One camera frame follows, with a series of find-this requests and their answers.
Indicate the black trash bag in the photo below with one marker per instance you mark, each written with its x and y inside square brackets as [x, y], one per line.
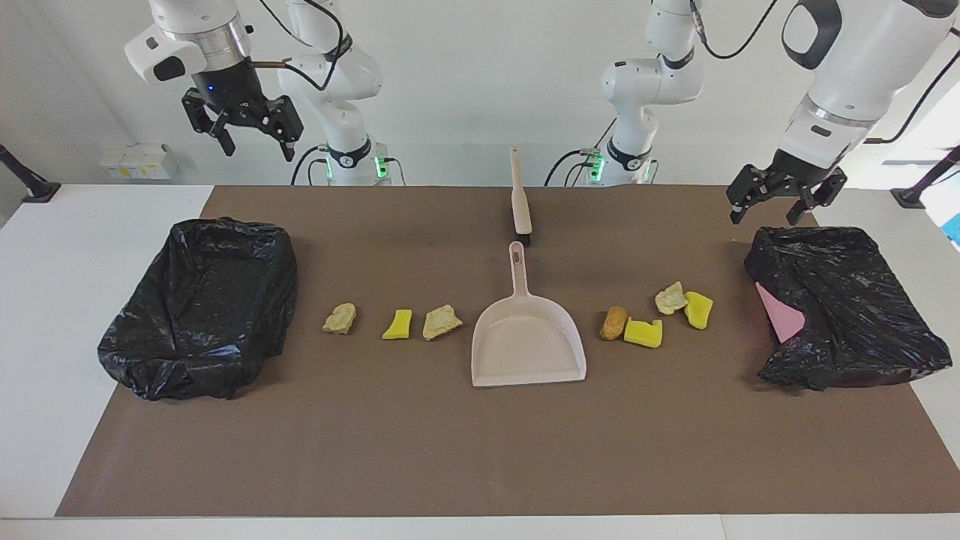
[855, 315]
[202, 307]

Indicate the yellow sponge piece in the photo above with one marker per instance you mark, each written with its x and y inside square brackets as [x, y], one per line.
[398, 325]
[642, 334]
[697, 310]

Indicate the black stand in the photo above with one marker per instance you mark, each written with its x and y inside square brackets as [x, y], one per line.
[919, 191]
[34, 187]

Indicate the beige hand brush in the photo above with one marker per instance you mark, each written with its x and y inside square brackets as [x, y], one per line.
[520, 202]

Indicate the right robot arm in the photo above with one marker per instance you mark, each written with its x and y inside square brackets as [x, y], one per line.
[334, 94]

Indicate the pink dustpan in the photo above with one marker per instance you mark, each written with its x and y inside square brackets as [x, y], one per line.
[525, 337]

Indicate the brown crumpled piece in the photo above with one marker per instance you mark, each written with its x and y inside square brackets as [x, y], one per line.
[614, 322]

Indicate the beige crumpled paper piece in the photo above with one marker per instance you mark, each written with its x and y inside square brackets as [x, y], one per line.
[441, 322]
[340, 319]
[670, 298]

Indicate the white boxes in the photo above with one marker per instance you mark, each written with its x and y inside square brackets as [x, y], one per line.
[139, 161]

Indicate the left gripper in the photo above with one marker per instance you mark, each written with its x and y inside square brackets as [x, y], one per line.
[799, 171]

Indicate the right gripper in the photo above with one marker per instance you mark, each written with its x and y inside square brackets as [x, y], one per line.
[229, 86]

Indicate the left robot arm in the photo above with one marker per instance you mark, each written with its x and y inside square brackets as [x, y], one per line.
[847, 71]

